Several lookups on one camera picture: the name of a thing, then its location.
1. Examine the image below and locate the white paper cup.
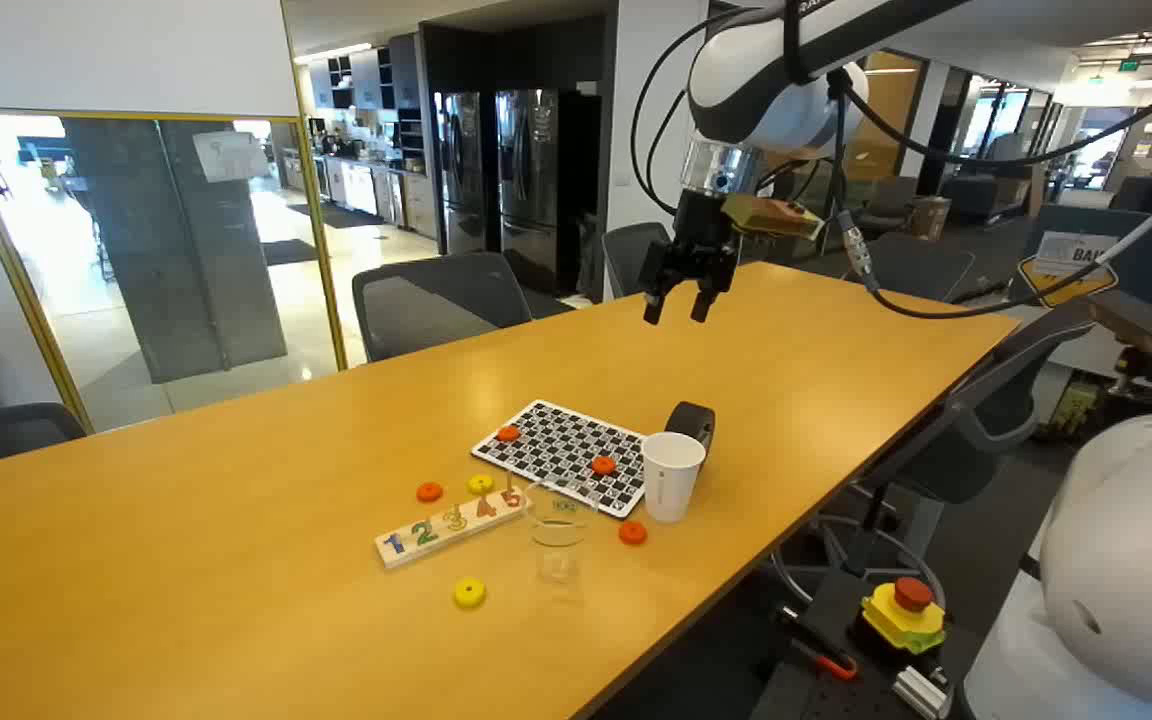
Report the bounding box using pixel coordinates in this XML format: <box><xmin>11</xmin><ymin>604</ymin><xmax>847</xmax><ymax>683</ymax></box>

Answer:
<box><xmin>635</xmin><ymin>428</ymin><xmax>712</xmax><ymax>528</ymax></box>

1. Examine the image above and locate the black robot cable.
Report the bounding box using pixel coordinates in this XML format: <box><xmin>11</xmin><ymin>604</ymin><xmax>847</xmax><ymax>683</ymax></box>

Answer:
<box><xmin>629</xmin><ymin>0</ymin><xmax>1152</xmax><ymax>324</ymax></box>

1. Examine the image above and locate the wooden number puzzle board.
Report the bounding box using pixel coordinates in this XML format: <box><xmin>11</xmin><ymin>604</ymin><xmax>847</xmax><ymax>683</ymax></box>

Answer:
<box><xmin>371</xmin><ymin>480</ymin><xmax>534</xmax><ymax>573</ymax></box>

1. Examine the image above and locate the yellow red emergency stop button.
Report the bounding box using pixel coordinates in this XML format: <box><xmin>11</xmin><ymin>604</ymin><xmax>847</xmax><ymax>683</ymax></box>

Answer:
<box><xmin>858</xmin><ymin>573</ymin><xmax>951</xmax><ymax>660</ymax></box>

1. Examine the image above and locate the dark grey office chair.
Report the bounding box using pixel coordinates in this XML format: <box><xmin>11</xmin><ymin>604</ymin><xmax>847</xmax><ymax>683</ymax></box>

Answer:
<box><xmin>852</xmin><ymin>301</ymin><xmax>1100</xmax><ymax>562</ymax></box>
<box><xmin>0</xmin><ymin>401</ymin><xmax>93</xmax><ymax>480</ymax></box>

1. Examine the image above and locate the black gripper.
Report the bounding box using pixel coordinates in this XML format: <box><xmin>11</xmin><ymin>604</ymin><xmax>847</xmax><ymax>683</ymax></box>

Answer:
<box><xmin>640</xmin><ymin>187</ymin><xmax>743</xmax><ymax>327</ymax></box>

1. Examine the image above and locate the black steel refrigerator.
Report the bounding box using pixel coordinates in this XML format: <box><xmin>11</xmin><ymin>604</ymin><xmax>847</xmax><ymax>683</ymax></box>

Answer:
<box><xmin>421</xmin><ymin>80</ymin><xmax>609</xmax><ymax>296</ymax></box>

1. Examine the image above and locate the black white marker checkerboard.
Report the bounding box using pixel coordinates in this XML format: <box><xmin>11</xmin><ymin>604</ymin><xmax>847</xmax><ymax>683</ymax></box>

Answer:
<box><xmin>468</xmin><ymin>394</ymin><xmax>656</xmax><ymax>523</ymax></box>

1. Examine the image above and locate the red handled screwdriver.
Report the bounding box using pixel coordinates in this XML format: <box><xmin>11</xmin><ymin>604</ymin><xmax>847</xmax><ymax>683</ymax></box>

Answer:
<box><xmin>789</xmin><ymin>634</ymin><xmax>863</xmax><ymax>688</ymax></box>

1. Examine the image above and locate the small grey box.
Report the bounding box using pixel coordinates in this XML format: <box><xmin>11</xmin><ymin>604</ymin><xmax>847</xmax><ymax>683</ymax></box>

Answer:
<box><xmin>888</xmin><ymin>660</ymin><xmax>956</xmax><ymax>720</ymax></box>

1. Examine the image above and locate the clear glass cup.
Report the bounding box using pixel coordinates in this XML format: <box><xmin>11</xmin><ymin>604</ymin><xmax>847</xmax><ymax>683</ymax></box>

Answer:
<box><xmin>525</xmin><ymin>492</ymin><xmax>593</xmax><ymax>593</ymax></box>

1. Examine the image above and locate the black white toy wheel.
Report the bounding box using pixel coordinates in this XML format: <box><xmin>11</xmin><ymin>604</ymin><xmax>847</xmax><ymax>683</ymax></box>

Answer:
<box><xmin>658</xmin><ymin>394</ymin><xmax>720</xmax><ymax>456</ymax></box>

